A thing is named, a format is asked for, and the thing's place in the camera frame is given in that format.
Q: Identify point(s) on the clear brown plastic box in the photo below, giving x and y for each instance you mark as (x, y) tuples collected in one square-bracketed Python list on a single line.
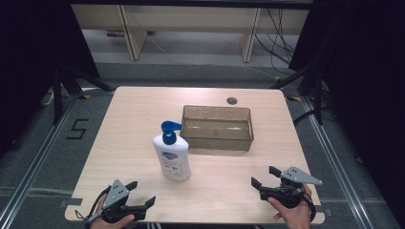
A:
[(218, 140)]

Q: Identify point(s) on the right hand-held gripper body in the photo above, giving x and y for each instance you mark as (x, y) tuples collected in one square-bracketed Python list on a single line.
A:
[(288, 192)]

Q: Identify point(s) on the white pump bottle blue top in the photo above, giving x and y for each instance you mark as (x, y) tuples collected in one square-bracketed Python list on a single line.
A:
[(173, 159)]

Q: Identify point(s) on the black curtain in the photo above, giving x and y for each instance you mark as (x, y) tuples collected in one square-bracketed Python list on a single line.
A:
[(35, 63), (366, 79)]

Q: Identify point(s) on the person's right hand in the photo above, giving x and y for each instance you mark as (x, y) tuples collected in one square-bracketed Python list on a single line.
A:
[(297, 218)]

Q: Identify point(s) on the metal floor rail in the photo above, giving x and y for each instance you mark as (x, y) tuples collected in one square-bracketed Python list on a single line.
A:
[(337, 165), (35, 162)]

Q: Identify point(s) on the black metal stand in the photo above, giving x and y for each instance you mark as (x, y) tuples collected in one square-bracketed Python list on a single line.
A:
[(317, 95), (58, 95)]

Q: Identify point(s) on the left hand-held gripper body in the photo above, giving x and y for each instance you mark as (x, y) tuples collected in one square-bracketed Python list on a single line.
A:
[(116, 194)]

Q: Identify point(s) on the round table grommet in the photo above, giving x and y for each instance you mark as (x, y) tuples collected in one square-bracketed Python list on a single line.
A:
[(232, 100)]

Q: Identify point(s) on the person's left hand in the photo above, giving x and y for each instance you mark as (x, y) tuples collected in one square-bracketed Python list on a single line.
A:
[(111, 225)]

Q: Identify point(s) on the purple flat item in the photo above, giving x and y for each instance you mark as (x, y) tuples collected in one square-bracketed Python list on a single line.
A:
[(115, 33)]

